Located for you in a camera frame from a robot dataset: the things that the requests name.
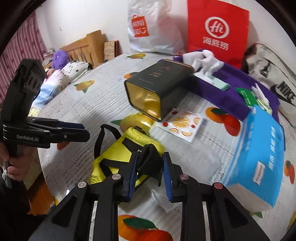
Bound orange slice sticker sheet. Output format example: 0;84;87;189
156;108;204;143

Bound white Miniso plastic bag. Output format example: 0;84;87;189
127;1;185;55

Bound person's left hand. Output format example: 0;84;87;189
1;143;34;181

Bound dark green tin box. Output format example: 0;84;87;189
125;59;195;122

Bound yellow mesh pouch black straps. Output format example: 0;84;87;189
89;123;167;188

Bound purple plush toy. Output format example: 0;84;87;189
51;50;70;70

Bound grey Nike bag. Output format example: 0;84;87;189
244;42;295;127

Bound blue tissue pack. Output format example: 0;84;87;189
222;105;285;212

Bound fruit print tablecloth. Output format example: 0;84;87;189
38;52;295;240

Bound white wrapped small item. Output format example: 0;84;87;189
251;84;273;115

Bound wooden headboard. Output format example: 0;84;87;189
60;30;104;68

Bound green sponge cloth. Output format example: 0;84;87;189
194;72;230;91

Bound green snack packet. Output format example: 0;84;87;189
236;87;259;108

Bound pink striped curtain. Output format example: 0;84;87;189
0;13;46;101

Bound white spotted pillow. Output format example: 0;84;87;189
61;61;93;81

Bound brown framed board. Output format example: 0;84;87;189
103;41;119;62

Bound red paper bag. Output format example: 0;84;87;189
187;0;249;69

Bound purple towel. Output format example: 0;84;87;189
173;55;280;122

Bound white soft cloth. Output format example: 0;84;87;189
182;50;224;77

